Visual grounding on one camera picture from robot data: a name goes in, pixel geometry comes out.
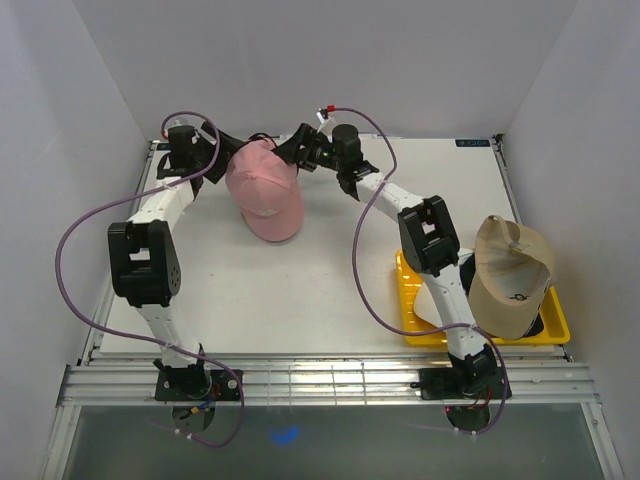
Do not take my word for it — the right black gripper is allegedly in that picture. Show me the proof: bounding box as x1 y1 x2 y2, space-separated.
268 126 342 175

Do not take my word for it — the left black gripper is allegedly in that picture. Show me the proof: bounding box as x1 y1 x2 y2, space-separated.
195 124 246 186

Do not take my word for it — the pink baseball cap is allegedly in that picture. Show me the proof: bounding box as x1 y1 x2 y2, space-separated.
224 139 305 245

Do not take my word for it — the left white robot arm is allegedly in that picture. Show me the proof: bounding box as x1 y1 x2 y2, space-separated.
107 121 245 400

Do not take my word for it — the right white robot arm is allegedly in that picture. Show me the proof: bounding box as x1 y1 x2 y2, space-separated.
274 124 509 401

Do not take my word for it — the right black corner label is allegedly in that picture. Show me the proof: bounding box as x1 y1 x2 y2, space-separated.
455 139 491 148

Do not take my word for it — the white baseball cap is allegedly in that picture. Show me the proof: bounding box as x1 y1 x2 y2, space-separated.
413 283 442 328

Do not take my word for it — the beige baseball cap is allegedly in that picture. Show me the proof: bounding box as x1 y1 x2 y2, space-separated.
468 215 555 340

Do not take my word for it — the yellow plastic tray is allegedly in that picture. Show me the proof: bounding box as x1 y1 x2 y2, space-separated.
395 250 571 348

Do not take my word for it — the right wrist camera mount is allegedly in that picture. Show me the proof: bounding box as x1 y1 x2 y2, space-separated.
316 105 337 136

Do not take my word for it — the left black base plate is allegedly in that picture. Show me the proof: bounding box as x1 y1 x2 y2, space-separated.
153 370 240 403

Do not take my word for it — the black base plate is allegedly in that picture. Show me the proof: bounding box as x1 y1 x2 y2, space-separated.
410 367 512 400
153 370 240 403

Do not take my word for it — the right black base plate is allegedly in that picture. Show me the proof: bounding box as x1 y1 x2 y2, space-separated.
410 367 512 400

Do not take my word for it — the aluminium frame rail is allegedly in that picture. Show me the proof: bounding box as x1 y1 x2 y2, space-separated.
58 360 600 407

